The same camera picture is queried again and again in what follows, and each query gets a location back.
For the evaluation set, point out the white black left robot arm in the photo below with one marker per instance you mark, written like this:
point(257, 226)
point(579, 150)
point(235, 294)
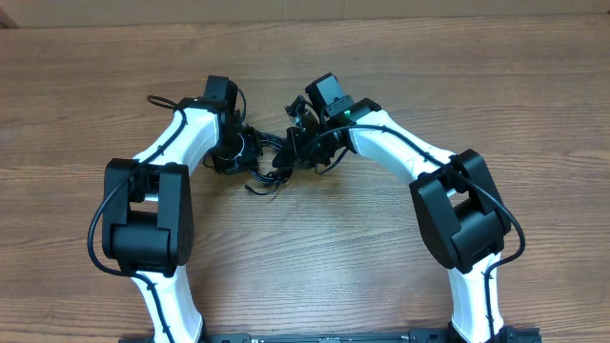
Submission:
point(144, 227)

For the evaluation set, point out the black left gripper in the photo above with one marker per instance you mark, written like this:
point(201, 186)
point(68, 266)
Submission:
point(250, 160)

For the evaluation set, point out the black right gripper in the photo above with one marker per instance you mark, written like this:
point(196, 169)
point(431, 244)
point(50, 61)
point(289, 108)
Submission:
point(295, 144)

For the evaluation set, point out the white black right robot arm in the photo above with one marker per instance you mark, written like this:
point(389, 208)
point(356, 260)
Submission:
point(461, 217)

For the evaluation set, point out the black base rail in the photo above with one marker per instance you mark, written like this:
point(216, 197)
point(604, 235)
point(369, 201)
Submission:
point(333, 337)

